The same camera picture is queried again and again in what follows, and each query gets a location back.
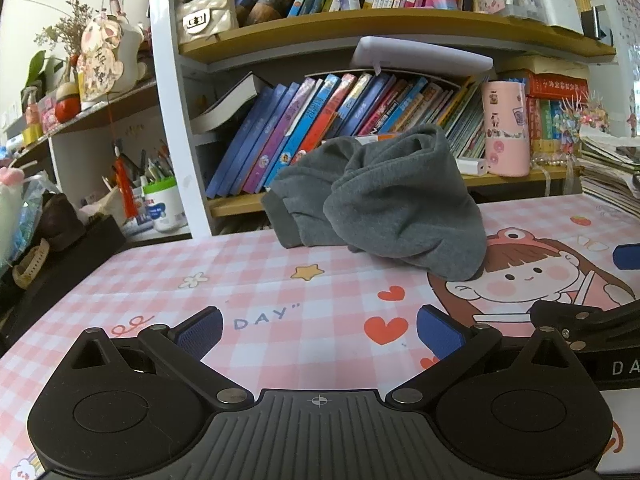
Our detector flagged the stack of papers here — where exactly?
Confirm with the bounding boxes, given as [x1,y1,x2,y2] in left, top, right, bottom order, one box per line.
[577,125,640,218]

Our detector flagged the small black box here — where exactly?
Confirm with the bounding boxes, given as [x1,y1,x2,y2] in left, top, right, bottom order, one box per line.
[594,6,615,45]

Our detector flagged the row of leaning colourful books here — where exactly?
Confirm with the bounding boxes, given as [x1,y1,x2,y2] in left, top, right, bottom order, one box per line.
[205,72,488,200]

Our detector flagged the white wooden bookshelf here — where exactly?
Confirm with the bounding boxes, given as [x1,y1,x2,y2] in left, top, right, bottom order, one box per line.
[147,0,618,238]

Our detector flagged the small pink spray bottle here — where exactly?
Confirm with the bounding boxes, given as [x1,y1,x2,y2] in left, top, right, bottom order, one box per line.
[20,85,41,128]

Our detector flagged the row of red green books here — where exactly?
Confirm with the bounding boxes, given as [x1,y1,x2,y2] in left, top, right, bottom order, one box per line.
[500,55,591,161]

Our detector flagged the white side shelf unit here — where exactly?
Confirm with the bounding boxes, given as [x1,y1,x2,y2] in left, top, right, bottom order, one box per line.
[0,80,193,241]

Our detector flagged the white ceramic vase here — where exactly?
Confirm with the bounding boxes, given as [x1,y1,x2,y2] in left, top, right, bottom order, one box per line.
[117,17,156,88]

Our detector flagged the white printed paper sheet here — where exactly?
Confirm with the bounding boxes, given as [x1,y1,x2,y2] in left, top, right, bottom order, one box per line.
[597,387,640,476]

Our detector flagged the red tassel charm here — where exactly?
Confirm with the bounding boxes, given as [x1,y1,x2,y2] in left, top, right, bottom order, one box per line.
[112,140,136,221]

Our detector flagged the white cup with blue label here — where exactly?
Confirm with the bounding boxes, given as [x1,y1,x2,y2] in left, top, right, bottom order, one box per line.
[141,177,188,233]

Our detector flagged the beige wristwatch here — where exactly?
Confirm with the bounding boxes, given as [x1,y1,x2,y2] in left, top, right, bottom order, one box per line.
[11,237,51,290]

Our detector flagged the bunch of pencils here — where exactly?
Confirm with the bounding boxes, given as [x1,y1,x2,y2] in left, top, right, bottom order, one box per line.
[102,147,176,186]

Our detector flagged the thick white-paged book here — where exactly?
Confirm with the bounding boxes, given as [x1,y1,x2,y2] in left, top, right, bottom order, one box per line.
[190,72,273,136]

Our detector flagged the dark brown cloth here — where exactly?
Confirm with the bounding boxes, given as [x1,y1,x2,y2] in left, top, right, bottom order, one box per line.
[35,192,88,251]

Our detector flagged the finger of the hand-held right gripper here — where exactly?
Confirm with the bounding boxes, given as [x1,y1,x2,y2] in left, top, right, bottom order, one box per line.
[530,300,640,356]
[612,243,640,272]

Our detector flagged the red round jar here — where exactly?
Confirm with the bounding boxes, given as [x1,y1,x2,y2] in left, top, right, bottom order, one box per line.
[54,82,82,123]

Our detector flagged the iridescent blue bag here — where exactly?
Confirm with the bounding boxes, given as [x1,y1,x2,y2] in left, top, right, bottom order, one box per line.
[10,175,51,261]

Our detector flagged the pink alphabet wall poster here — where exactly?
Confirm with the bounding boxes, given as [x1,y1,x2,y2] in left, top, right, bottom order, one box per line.
[607,0,640,136]

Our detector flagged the white plush with pink ears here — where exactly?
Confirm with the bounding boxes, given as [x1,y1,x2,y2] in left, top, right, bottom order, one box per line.
[0,165,26,261]

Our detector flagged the white crumpled paper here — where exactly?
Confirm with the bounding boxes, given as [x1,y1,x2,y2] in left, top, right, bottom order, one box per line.
[75,195,126,226]

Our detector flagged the green plant leaf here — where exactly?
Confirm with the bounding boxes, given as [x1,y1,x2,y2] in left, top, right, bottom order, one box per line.
[25,50,48,86]

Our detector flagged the pearl bead string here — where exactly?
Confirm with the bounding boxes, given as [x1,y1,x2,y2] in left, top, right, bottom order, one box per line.
[530,155,576,196]

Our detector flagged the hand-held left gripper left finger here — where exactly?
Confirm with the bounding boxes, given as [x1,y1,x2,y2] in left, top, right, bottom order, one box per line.
[65,306,256,411]

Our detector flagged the small pink box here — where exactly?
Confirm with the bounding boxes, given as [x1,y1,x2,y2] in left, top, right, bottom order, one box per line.
[40,95,61,133]

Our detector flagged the pink checked cartoon table mat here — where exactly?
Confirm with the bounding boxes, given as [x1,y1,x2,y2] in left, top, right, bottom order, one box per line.
[0,192,640,480]

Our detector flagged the pink sticker tumbler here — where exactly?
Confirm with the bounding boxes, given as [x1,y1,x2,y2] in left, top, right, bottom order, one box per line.
[481,80,531,177]

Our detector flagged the white pen holder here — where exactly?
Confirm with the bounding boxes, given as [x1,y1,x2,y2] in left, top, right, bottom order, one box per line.
[530,0,586,36]

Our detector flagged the grey sweatpants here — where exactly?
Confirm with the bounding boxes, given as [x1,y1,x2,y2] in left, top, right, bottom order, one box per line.
[260,124,488,282]

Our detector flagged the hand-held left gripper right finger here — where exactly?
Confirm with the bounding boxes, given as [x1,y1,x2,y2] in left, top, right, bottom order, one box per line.
[387,305,581,411]

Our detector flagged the white charger block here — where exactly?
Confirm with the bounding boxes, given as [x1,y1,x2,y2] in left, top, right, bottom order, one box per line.
[455,157,488,176]

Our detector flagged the cream quilted handbag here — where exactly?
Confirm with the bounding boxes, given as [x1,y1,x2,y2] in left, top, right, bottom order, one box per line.
[177,0,238,46]

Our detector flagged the dried flower bunch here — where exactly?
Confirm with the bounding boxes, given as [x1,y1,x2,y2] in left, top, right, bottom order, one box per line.
[35,0,96,56]

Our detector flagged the white rabbit hanging plaque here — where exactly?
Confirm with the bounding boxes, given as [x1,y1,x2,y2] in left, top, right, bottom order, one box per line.
[75,14,126,103]

